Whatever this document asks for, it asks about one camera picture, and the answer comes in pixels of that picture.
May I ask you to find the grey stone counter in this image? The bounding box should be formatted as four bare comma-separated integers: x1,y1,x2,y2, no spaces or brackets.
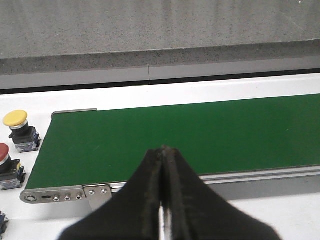
0,0,320,75

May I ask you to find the steel conveyor support bracket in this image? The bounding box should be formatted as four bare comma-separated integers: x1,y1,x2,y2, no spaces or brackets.
83,184,112,212

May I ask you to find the yellow mushroom push button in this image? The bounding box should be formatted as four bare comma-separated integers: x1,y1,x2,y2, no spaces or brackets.
3,109,41,153

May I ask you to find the steel conveyor end plate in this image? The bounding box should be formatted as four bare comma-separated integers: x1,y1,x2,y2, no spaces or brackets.
19,185,86,204

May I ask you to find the red mushroom push button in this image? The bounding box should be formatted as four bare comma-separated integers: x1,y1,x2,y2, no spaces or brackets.
0,143,26,191

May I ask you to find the aluminium conveyor side rail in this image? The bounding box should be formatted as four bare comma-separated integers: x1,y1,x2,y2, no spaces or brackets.
109,165,320,193

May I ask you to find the green conveyor belt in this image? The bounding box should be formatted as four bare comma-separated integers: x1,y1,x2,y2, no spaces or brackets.
26,94,320,190

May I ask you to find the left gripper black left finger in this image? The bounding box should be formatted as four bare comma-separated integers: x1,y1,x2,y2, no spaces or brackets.
59,149,162,240

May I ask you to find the blue button contact block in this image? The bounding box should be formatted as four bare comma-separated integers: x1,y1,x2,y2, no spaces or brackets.
0,211,9,240

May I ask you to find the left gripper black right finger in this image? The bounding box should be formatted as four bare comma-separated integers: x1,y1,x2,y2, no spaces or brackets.
161,146,280,240

